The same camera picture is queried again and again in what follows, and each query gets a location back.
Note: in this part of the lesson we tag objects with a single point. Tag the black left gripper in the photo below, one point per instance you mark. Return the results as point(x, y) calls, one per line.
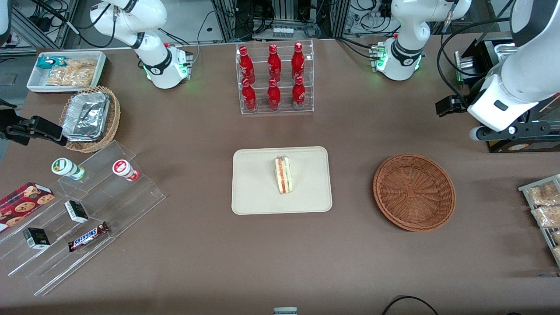
point(455, 105)

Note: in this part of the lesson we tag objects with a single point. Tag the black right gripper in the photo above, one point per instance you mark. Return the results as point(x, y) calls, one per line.
point(18, 128)

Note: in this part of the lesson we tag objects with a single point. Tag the triangle sandwich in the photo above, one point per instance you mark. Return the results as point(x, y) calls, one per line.
point(283, 175)

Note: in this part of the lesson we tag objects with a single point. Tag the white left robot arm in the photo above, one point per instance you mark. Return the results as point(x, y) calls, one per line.
point(407, 26)

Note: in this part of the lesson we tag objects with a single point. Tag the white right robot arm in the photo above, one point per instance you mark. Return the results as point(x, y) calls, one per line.
point(153, 26)

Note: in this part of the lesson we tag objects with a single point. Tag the grey snack tray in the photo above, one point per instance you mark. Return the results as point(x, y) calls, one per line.
point(525, 189)

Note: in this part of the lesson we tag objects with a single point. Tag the light oval wicker basket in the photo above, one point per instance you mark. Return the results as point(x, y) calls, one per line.
point(114, 118)

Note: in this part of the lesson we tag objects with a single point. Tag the brown round wicker basket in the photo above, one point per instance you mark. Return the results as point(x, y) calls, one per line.
point(413, 192)

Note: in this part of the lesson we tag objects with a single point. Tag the cream plastic tray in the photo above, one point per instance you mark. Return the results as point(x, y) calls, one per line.
point(253, 183)

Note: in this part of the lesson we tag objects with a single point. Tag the black food warmer machine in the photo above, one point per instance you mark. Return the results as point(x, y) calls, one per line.
point(503, 146)

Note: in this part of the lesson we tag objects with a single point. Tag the white rectangular bin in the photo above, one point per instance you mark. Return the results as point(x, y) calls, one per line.
point(35, 81)

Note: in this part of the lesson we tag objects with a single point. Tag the green-capped yogurt bottle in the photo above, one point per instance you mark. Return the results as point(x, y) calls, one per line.
point(66, 168)

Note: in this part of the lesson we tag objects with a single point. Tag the clear bagged pastry snack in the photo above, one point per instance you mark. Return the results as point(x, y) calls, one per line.
point(547, 216)
point(544, 193)
point(556, 236)
point(557, 253)

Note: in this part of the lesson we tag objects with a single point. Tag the red cookie box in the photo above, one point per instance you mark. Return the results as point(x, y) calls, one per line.
point(24, 201)

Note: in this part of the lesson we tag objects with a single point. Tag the stacked foil containers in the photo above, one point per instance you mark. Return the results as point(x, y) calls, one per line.
point(85, 116)

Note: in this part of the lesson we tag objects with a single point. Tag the teal snack packet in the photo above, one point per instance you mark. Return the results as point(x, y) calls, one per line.
point(48, 62)

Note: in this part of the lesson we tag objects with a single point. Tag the steel warmer pan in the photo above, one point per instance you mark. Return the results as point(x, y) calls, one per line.
point(507, 50)

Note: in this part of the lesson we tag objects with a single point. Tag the clear bag of chips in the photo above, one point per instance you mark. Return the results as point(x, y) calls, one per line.
point(72, 73)

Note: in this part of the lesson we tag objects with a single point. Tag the small black box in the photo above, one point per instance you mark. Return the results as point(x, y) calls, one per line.
point(76, 211)
point(36, 238)

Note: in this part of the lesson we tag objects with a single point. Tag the red-capped yogurt bottle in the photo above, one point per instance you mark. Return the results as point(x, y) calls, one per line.
point(122, 168)

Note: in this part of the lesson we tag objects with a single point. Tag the Snickers chocolate bar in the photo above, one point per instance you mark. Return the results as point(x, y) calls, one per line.
point(87, 237)

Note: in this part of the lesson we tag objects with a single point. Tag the clear acrylic stepped stand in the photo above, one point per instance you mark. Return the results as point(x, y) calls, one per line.
point(122, 205)

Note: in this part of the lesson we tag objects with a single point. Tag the red cola bottle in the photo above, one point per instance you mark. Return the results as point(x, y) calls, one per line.
point(274, 97)
point(299, 94)
point(274, 63)
point(298, 61)
point(246, 65)
point(249, 98)

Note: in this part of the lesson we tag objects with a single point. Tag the clear acrylic bottle rack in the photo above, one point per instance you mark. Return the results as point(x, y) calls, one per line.
point(262, 109)

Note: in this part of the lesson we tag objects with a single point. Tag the small grey device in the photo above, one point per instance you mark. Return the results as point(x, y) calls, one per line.
point(285, 311)

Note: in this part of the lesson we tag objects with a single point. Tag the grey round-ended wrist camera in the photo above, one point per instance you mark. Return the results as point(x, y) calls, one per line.
point(476, 134)

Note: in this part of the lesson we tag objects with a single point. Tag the aluminium frame rack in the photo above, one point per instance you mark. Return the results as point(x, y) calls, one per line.
point(284, 13)

